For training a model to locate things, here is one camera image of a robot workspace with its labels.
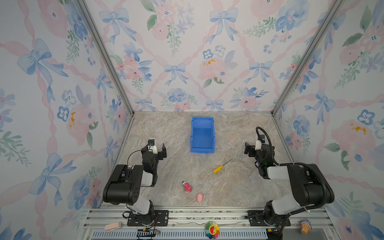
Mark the yellow handled screwdriver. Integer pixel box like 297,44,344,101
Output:
213,158,234,174

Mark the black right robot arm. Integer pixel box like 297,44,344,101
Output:
244,135,335,232

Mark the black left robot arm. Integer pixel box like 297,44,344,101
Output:
103,139,169,228

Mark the blue plastic bin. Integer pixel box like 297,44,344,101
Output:
190,117,216,154

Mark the pink red toy figure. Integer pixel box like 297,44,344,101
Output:
182,181,193,193

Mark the small pink toy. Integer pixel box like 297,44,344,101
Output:
197,193,204,203

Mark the pink eraser block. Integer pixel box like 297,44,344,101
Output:
104,222,122,232

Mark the small doll figure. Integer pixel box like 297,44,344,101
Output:
300,219,312,235

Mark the colourful flower toy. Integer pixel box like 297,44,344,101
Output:
205,221,220,240

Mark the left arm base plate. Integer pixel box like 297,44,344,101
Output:
123,210,169,227

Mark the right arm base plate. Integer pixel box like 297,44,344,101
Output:
244,210,284,228

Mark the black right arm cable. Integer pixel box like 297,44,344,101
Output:
255,126,331,211

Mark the aluminium rail frame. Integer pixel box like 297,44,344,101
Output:
76,201,341,240

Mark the left corner aluminium post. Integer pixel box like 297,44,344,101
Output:
74,0,134,117

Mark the corner aluminium post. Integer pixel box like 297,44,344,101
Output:
74,0,134,117
271,0,344,117

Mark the right corner aluminium post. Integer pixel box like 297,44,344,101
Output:
271,0,344,117

